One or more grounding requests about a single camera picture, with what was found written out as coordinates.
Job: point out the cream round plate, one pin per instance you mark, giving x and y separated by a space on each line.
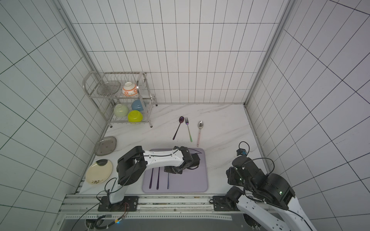
99 172

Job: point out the grey glass plate on table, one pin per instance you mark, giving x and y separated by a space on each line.
105 146

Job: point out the silver spoon pink handle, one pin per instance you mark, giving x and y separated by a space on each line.
200 127

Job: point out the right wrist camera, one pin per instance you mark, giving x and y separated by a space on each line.
242 152

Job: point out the dark purple fork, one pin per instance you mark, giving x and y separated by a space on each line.
151 179

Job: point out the dark purple spoon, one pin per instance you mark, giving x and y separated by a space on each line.
158 179

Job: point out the pale green bowl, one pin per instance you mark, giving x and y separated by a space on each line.
121 110

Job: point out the lilac rectangular placemat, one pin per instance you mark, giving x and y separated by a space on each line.
190 181

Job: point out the steel two-tier dish rack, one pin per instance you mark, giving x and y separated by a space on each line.
105 104

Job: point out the clear glass plate in rack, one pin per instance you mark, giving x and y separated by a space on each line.
108 88

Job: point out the white orange patterned bowl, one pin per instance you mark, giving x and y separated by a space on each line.
129 89

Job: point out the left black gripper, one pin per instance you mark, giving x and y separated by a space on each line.
166 169

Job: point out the purple magenta spoon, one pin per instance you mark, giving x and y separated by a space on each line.
181 120

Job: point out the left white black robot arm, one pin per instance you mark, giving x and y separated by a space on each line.
133 164

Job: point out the blue bowl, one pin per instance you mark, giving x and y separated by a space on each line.
137 105

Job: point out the rainbow fork green handle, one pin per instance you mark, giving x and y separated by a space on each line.
187 123

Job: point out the aluminium mounting rail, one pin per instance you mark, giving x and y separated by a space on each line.
85 206

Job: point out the lime green bowl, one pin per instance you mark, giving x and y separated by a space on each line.
135 116

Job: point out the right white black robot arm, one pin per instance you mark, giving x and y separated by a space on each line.
266 200

